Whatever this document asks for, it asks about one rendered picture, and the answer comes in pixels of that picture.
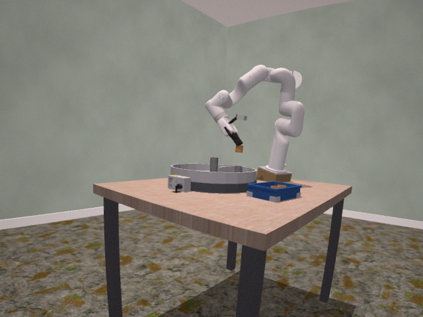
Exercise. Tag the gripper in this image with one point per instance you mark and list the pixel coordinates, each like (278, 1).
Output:
(229, 130)

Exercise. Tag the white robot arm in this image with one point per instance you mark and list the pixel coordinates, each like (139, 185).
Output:
(288, 107)

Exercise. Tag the blue crate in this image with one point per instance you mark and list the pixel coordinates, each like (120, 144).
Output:
(258, 190)

